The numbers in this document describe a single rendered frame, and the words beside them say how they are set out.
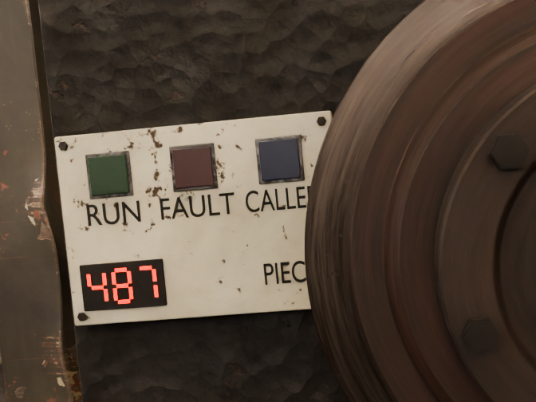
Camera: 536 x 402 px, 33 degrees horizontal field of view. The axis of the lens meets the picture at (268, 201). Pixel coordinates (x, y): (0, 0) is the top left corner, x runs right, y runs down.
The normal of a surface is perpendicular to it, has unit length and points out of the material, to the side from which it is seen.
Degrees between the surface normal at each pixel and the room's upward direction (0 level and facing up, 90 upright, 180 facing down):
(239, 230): 90
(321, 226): 90
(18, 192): 90
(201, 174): 90
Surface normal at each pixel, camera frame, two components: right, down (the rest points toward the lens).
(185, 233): -0.11, 0.08
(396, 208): -0.92, -0.13
